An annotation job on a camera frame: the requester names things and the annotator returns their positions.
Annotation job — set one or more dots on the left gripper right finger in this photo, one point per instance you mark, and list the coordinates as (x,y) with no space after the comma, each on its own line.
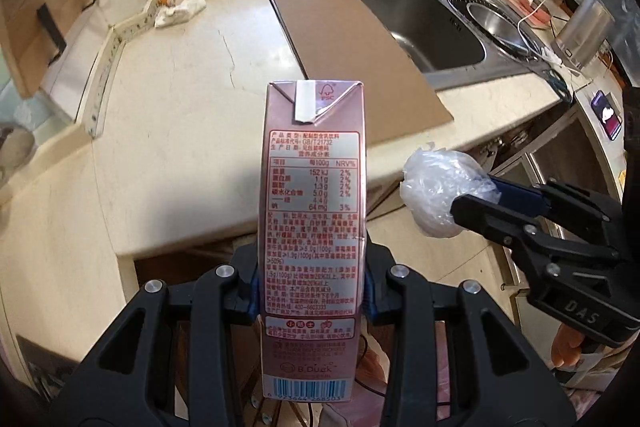
(381,301)

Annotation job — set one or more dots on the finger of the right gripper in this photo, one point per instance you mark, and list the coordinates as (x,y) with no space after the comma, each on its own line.
(537,254)
(530,196)

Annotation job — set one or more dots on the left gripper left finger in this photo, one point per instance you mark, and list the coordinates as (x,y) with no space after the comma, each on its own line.
(241,286)

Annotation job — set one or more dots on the clear plastic wrap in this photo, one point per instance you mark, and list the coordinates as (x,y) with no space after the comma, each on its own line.
(433,179)

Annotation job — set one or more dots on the pink strawberry milk carton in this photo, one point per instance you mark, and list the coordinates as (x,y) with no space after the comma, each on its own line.
(312,239)

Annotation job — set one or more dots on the stainless steel sink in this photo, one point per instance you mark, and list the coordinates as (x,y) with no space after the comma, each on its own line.
(452,49)

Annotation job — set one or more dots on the brown cardboard sheet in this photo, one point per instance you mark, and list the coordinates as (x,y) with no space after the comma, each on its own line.
(344,40)

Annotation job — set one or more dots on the steel mesh strainer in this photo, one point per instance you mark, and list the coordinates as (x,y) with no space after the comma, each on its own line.
(17,146)

